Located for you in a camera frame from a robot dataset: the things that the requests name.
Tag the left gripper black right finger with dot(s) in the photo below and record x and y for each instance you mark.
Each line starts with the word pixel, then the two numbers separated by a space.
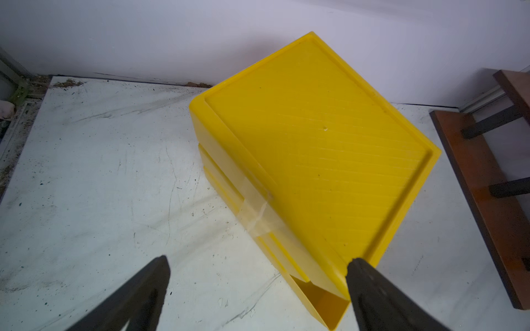
pixel 379 305

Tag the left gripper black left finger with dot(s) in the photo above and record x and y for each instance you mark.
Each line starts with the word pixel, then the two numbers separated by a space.
pixel 136 305

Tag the yellow bottom drawer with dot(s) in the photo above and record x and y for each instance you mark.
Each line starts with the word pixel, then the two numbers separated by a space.
pixel 323 305

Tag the yellow plastic drawer cabinet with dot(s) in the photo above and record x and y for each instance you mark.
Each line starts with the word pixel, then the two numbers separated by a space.
pixel 315 150

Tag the brown wooden step shelf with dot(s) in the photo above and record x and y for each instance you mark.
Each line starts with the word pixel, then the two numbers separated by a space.
pixel 490 196

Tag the pink crumpled debris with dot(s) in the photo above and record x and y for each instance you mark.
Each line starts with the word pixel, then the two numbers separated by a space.
pixel 7 110

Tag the aluminium frame rail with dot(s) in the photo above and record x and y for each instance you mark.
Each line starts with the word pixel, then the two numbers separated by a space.
pixel 15 84

